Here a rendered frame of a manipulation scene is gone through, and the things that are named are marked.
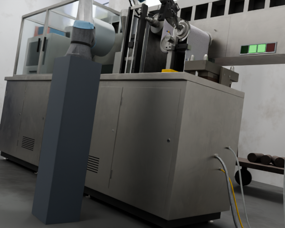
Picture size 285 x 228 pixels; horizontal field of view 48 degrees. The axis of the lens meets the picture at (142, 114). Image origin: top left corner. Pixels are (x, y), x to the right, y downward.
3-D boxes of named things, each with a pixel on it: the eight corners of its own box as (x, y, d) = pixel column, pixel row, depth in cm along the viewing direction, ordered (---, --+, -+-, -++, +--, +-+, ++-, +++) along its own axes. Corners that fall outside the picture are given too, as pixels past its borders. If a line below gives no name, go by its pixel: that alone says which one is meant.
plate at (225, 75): (218, 84, 206) (220, 67, 206) (226, 87, 213) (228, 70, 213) (221, 84, 204) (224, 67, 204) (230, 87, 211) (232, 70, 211)
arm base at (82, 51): (72, 56, 174) (75, 38, 175) (60, 58, 186) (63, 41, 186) (96, 63, 184) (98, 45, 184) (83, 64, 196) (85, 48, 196)
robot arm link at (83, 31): (68, 39, 179) (72, 15, 180) (73, 45, 193) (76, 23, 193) (89, 42, 179) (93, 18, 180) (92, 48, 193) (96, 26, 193)
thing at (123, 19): (106, 82, 275) (116, 17, 277) (119, 85, 285) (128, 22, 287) (116, 83, 265) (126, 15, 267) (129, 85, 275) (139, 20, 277)
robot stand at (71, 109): (45, 225, 168) (70, 54, 171) (31, 213, 183) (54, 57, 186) (79, 221, 181) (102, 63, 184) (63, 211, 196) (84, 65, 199)
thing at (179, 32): (179, 37, 214) (173, 32, 219) (181, 38, 216) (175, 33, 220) (185, 27, 212) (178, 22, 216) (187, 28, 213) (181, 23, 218)
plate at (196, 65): (183, 70, 206) (185, 60, 206) (218, 82, 234) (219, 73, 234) (204, 69, 195) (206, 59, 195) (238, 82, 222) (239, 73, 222)
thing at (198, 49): (183, 64, 212) (187, 36, 213) (204, 71, 228) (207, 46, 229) (184, 64, 212) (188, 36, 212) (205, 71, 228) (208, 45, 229)
